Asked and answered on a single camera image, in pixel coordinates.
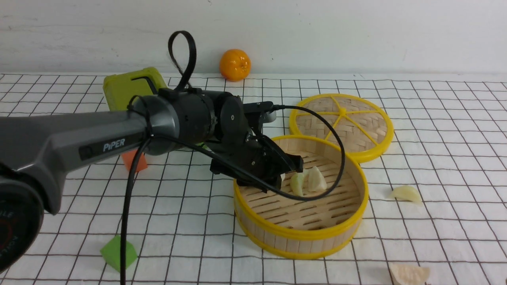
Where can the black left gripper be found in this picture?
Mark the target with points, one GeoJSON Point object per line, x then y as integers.
{"type": "Point", "coordinates": [243, 145]}

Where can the pale green dumpling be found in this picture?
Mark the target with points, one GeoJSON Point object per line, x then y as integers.
{"type": "Point", "coordinates": [296, 183]}

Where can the dumpling corner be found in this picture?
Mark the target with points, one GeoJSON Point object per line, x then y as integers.
{"type": "Point", "coordinates": [404, 274]}

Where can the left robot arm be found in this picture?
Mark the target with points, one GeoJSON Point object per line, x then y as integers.
{"type": "Point", "coordinates": [37, 153]}

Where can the bamboo steamer tray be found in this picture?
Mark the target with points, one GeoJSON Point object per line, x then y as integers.
{"type": "Point", "coordinates": [304, 230]}

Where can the bamboo steamer lid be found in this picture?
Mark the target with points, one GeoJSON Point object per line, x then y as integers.
{"type": "Point", "coordinates": [364, 128]}

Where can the orange toy fruit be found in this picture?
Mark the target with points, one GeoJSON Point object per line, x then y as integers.
{"type": "Point", "coordinates": [235, 65]}

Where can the orange foam cube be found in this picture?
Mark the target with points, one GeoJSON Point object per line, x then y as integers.
{"type": "Point", "coordinates": [128, 159]}

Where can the white grid tablecloth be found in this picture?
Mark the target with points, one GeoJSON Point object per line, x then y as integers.
{"type": "Point", "coordinates": [449, 143]}

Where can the green lidded white box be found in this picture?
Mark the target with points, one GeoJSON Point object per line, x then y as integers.
{"type": "Point", "coordinates": [120, 88]}

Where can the green foam cube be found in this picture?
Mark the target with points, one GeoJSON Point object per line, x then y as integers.
{"type": "Point", "coordinates": [111, 253]}

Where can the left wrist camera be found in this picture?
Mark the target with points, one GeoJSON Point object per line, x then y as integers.
{"type": "Point", "coordinates": [260, 112]}

